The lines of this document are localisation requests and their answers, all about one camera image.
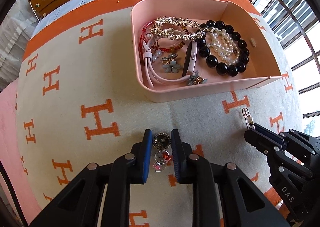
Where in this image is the pearl safety pin brooch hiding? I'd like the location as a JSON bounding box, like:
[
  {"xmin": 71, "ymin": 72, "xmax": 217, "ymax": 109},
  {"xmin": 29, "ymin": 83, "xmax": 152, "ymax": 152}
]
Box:
[{"xmin": 242, "ymin": 108, "xmax": 255, "ymax": 129}]

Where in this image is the gold pink charm keyring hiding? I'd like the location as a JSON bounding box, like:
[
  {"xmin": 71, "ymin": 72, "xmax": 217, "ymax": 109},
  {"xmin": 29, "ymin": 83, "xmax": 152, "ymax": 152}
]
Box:
[{"xmin": 152, "ymin": 133, "xmax": 171, "ymax": 173}]

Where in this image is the black bead bracelet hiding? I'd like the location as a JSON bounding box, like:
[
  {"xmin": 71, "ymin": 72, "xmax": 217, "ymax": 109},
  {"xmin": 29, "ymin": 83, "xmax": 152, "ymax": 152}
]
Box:
[{"xmin": 195, "ymin": 20, "xmax": 250, "ymax": 77}]

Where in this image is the long pearl necklace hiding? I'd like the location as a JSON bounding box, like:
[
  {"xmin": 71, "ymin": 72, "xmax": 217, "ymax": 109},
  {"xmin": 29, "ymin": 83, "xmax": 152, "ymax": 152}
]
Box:
[{"xmin": 205, "ymin": 28, "xmax": 241, "ymax": 66}]

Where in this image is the pink smart watch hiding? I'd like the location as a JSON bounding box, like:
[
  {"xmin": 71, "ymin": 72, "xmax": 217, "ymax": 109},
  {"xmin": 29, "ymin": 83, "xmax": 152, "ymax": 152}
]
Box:
[{"xmin": 142, "ymin": 35, "xmax": 200, "ymax": 89}]

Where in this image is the red cord bracelet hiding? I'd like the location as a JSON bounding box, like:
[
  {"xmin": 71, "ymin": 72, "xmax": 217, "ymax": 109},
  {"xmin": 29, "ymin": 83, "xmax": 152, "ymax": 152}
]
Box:
[{"xmin": 139, "ymin": 20, "xmax": 187, "ymax": 53}]

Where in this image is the gold rhinestone hair comb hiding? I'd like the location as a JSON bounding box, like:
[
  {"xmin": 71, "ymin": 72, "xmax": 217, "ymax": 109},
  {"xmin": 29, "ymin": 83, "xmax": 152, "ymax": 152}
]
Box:
[{"xmin": 150, "ymin": 16, "xmax": 204, "ymax": 41}]

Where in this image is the pink jewelry tray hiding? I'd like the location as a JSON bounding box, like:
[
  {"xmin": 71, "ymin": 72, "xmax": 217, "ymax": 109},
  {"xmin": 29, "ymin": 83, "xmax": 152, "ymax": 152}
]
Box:
[{"xmin": 131, "ymin": 0, "xmax": 281, "ymax": 102}]

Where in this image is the pink quilt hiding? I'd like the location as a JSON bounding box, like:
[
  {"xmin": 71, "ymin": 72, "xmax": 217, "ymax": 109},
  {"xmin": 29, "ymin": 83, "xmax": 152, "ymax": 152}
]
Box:
[{"xmin": 1, "ymin": 80, "xmax": 41, "ymax": 224}]

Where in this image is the orange beige H-pattern blanket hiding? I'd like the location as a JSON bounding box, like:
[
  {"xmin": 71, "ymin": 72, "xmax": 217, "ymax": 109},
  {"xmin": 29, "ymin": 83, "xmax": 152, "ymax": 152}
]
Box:
[{"xmin": 16, "ymin": 0, "xmax": 300, "ymax": 210}]

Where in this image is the barred window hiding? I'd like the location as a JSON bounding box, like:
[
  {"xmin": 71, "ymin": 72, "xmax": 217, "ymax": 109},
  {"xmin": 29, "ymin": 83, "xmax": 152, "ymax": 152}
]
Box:
[{"xmin": 251, "ymin": 0, "xmax": 319, "ymax": 137}]

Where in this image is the lace covered piano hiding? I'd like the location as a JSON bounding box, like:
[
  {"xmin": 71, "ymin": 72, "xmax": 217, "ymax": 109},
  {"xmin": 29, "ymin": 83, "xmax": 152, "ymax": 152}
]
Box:
[{"xmin": 1, "ymin": 0, "xmax": 39, "ymax": 90}]

